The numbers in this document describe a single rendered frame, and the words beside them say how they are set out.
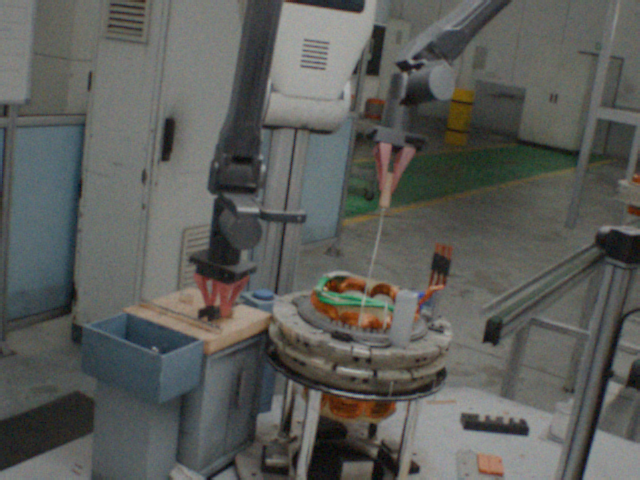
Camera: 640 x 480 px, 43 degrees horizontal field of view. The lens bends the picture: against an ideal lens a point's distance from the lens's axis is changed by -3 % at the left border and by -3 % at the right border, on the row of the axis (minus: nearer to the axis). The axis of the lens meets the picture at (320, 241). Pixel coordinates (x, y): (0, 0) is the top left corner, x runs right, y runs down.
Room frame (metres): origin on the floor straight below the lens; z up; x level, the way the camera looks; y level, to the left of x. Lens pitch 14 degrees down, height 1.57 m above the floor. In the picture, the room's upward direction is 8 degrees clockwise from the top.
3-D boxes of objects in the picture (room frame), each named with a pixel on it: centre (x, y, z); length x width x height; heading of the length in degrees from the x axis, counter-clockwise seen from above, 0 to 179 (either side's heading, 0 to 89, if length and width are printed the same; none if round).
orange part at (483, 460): (1.49, -0.40, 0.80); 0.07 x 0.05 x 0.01; 175
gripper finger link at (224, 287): (1.36, 0.16, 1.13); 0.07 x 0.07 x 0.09; 64
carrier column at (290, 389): (1.47, 0.02, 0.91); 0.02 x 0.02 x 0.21
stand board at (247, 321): (1.40, 0.19, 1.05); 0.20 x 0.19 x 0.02; 153
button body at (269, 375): (1.63, 0.10, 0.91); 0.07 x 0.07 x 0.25; 40
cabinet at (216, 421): (1.40, 0.19, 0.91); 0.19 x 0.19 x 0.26; 63
